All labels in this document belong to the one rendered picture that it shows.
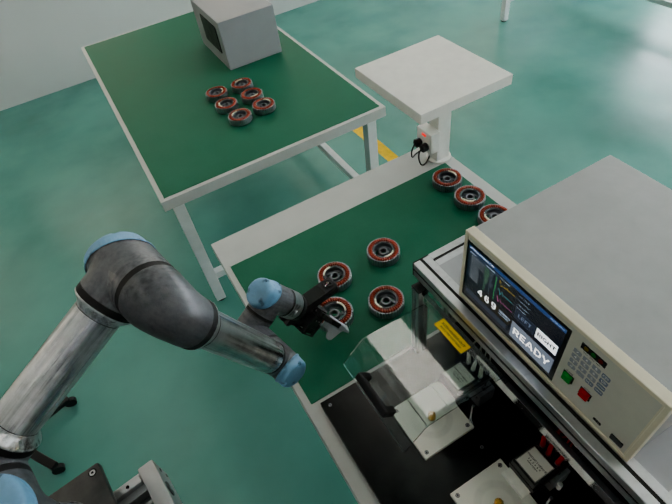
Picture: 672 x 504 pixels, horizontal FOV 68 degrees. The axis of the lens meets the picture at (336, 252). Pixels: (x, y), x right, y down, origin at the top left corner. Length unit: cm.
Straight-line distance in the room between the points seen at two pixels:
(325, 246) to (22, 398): 108
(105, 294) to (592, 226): 88
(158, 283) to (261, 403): 153
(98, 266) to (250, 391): 152
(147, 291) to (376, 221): 113
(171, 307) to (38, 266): 262
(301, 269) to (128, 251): 89
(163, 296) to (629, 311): 75
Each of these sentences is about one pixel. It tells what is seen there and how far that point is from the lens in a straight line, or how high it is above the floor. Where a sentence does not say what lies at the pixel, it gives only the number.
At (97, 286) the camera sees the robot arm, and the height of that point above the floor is 142.
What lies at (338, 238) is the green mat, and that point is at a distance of 179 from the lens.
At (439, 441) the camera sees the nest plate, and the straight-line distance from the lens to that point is 134.
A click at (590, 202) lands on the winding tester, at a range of 111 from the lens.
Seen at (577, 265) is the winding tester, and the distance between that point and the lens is 98.
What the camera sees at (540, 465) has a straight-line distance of 121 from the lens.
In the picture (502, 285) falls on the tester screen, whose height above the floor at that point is 126.
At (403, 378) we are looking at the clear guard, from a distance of 109.
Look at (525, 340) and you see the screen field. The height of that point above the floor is 117.
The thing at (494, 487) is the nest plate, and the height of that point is 78.
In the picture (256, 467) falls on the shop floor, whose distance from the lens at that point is 222.
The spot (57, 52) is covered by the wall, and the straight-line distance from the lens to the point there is 520.
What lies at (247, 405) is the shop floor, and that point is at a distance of 234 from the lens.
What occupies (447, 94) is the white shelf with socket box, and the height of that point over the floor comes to 120.
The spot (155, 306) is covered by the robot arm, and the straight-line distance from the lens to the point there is 85.
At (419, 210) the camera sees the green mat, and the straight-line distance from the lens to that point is 187.
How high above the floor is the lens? 203
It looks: 47 degrees down
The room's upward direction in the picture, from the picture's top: 10 degrees counter-clockwise
